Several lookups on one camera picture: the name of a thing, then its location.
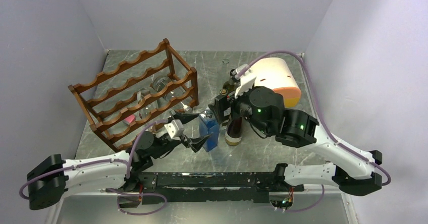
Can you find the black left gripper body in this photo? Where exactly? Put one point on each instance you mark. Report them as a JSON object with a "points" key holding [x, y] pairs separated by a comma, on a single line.
{"points": [[166, 146]]}

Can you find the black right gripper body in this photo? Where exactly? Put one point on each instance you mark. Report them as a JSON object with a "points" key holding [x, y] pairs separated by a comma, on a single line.
{"points": [[238, 107]]}

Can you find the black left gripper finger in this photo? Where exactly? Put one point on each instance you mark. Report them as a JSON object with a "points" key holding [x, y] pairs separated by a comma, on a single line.
{"points": [[183, 117], [195, 144]]}

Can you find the blue glass bottle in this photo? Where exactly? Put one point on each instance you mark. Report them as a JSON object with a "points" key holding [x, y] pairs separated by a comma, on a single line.
{"points": [[208, 125]]}

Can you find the green wine bottle silver neck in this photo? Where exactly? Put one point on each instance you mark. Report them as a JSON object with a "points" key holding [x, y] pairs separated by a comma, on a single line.
{"points": [[231, 83]]}

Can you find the amber bottle gold foil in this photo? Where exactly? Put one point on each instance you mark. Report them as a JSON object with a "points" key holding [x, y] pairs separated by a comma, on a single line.
{"points": [[233, 134]]}

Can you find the tall clear glass bottle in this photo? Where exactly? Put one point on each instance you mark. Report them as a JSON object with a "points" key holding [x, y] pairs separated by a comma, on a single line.
{"points": [[224, 70]]}

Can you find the clear bottle black cap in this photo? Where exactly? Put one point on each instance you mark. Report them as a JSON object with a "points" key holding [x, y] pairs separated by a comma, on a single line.
{"points": [[225, 92]]}

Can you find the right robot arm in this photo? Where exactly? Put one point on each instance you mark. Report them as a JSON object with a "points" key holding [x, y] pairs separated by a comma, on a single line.
{"points": [[347, 168]]}

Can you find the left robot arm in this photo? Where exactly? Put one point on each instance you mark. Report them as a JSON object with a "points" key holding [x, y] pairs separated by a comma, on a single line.
{"points": [[55, 178]]}

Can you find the clear bottle silver cap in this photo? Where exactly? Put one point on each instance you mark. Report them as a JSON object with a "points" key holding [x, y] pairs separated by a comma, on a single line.
{"points": [[159, 83]]}

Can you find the brown wooden wine rack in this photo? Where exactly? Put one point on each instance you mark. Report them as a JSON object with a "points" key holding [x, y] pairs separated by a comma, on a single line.
{"points": [[112, 96]]}

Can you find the pink eraser block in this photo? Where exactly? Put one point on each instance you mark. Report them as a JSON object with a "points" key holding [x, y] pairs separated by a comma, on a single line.
{"points": [[129, 120]]}

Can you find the white cylindrical drawer box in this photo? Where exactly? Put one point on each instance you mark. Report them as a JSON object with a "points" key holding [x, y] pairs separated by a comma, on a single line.
{"points": [[274, 73]]}

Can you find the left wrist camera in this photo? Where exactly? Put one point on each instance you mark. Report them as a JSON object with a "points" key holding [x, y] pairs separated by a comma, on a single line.
{"points": [[174, 129]]}

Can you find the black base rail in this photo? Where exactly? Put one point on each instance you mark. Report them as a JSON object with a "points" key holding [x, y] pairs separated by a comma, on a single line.
{"points": [[201, 187]]}

